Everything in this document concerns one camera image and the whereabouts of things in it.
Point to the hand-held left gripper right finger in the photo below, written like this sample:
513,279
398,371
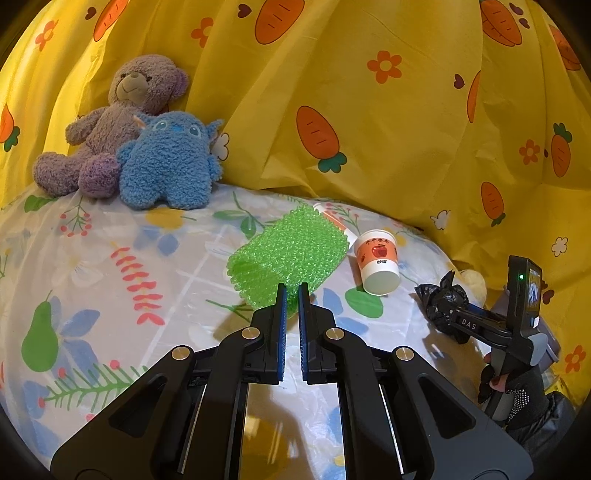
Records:
303,341

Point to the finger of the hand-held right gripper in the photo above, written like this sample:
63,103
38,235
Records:
466,323

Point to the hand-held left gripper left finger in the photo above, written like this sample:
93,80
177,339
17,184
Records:
281,341

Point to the small knotted black plastic bag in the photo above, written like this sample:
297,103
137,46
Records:
427,300

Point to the green foam net sleeve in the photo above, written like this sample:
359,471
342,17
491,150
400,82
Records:
286,249

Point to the person's right forearm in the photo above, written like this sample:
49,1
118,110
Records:
554,427

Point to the person's right hand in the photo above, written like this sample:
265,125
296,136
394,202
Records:
521,392

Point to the cream plush ball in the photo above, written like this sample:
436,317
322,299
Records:
473,279

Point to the orange print paper cup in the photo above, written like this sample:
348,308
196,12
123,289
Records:
376,258
339,226

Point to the floral plastic tablecloth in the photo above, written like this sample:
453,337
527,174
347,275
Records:
138,258

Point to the yellow carrot print curtain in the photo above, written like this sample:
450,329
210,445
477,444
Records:
392,138

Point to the blue plush monster toy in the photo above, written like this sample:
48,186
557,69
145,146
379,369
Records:
161,170

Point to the purple teddy bear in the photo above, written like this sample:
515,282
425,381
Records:
106,129

